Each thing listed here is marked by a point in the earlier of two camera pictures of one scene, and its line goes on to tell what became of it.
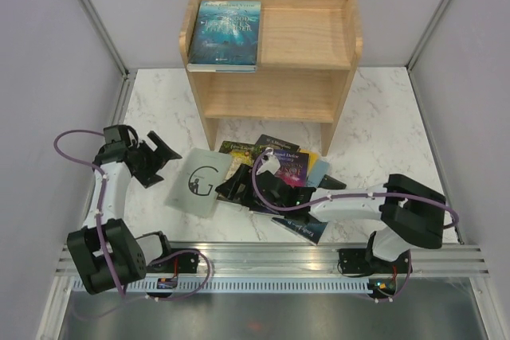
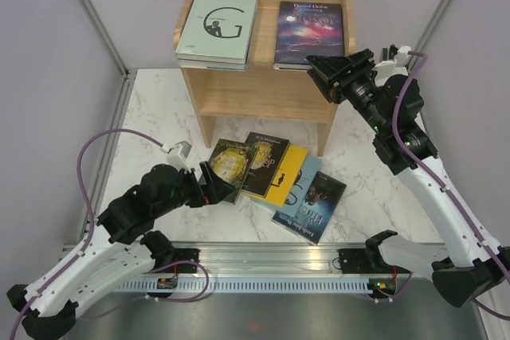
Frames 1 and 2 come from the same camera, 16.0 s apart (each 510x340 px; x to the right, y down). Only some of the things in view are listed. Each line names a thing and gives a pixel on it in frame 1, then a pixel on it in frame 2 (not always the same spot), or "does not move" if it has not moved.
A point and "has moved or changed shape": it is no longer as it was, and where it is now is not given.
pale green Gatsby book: x=194 y=187 has moved or changed shape
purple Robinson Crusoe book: x=293 y=166 → x=307 y=29
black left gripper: x=162 y=154 → x=218 y=188
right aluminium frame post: x=437 y=18 does not move
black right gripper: x=228 y=189 → x=362 y=63
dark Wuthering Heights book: x=311 y=228 does not move
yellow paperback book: x=313 y=158 → x=285 y=177
